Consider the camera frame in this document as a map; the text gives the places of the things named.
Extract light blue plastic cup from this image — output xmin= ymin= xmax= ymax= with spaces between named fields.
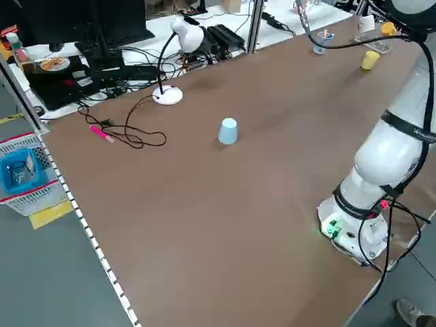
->
xmin=217 ymin=117 xmax=238 ymax=145

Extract yellow plastic cup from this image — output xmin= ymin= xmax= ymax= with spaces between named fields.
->
xmin=360 ymin=50 xmax=381 ymax=71

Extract clear measuring cup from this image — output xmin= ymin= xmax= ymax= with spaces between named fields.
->
xmin=312 ymin=30 xmax=334 ymax=55

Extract pink marker pen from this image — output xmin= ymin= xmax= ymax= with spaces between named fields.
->
xmin=89 ymin=125 xmax=115 ymax=144

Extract black power supply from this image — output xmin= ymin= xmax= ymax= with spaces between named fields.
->
xmin=206 ymin=23 xmax=246 ymax=52

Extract white desk lamp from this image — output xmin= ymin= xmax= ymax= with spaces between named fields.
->
xmin=152 ymin=16 xmax=206 ymax=106

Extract black keyboard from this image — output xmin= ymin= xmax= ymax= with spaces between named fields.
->
xmin=76 ymin=29 xmax=157 ymax=52

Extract black power adapter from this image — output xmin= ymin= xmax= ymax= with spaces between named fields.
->
xmin=261 ymin=12 xmax=283 ymax=30

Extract cardboard box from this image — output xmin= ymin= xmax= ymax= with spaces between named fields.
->
xmin=220 ymin=0 xmax=245 ymax=13

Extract black monitor stand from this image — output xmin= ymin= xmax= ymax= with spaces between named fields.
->
xmin=89 ymin=0 xmax=125 ymax=72

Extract black computer case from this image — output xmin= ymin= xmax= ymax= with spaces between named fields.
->
xmin=25 ymin=56 xmax=103 ymax=112

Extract white plastic basket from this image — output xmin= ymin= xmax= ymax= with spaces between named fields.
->
xmin=0 ymin=131 xmax=71 ymax=217

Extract round plate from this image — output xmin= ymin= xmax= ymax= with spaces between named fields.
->
xmin=39 ymin=57 xmax=71 ymax=72

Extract white mug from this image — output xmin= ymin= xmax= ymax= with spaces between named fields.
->
xmin=357 ymin=15 xmax=376 ymax=34

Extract black computer monitor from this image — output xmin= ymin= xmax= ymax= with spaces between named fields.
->
xmin=18 ymin=0 xmax=147 ymax=52

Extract blue plastic box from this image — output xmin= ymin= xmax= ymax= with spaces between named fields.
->
xmin=0 ymin=148 xmax=48 ymax=196

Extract small red white bottle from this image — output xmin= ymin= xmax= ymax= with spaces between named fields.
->
xmin=5 ymin=32 xmax=30 ymax=64

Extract person's shoe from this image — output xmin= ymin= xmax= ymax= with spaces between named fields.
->
xmin=395 ymin=298 xmax=436 ymax=327

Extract black lamp cable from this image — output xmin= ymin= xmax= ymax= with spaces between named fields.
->
xmin=77 ymin=94 xmax=168 ymax=149

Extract tangled black desk cables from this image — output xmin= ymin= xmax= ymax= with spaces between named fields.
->
xmin=102 ymin=47 xmax=219 ymax=99

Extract aluminium frame post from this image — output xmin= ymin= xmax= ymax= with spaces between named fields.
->
xmin=0 ymin=56 xmax=50 ymax=134
xmin=245 ymin=0 xmax=266 ymax=55

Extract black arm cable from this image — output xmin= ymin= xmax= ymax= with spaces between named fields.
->
xmin=294 ymin=0 xmax=436 ymax=283

